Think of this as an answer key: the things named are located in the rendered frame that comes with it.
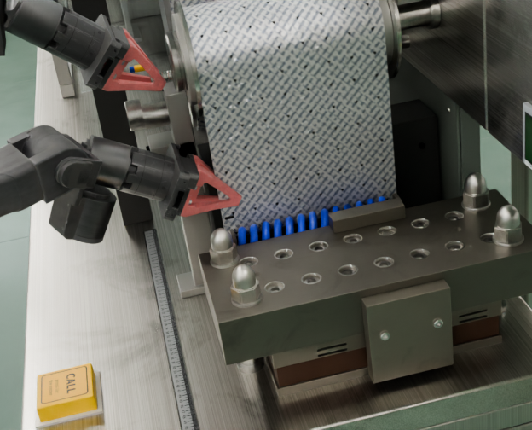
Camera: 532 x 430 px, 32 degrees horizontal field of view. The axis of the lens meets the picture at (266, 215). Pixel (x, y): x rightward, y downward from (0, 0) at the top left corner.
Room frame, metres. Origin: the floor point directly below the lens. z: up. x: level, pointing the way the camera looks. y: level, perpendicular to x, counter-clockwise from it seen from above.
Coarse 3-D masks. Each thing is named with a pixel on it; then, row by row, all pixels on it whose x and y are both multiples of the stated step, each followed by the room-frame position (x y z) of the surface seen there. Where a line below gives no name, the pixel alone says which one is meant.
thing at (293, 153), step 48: (288, 96) 1.07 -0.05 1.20; (336, 96) 1.07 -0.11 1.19; (384, 96) 1.08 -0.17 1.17; (240, 144) 1.06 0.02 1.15; (288, 144) 1.06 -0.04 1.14; (336, 144) 1.07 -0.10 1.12; (384, 144) 1.08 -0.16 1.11; (240, 192) 1.06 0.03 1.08; (288, 192) 1.06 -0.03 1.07; (336, 192) 1.07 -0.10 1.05; (384, 192) 1.08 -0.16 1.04
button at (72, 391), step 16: (80, 368) 0.95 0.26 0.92; (48, 384) 0.93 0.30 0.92; (64, 384) 0.92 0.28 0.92; (80, 384) 0.92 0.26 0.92; (48, 400) 0.90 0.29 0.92; (64, 400) 0.89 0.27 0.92; (80, 400) 0.89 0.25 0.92; (96, 400) 0.91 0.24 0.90; (48, 416) 0.89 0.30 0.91; (64, 416) 0.89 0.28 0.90
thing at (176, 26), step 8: (384, 0) 1.11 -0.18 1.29; (384, 8) 1.10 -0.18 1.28; (176, 16) 1.11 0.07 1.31; (384, 16) 1.09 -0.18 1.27; (176, 24) 1.09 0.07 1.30; (384, 24) 1.09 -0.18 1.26; (176, 32) 1.09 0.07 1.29; (392, 32) 1.09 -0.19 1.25; (184, 40) 1.07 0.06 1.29; (392, 40) 1.09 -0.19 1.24; (184, 48) 1.06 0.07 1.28; (392, 48) 1.09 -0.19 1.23; (184, 56) 1.06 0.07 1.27; (184, 64) 1.06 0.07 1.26; (192, 80) 1.06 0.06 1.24; (192, 88) 1.06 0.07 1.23; (192, 96) 1.07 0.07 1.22; (192, 104) 1.08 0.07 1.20
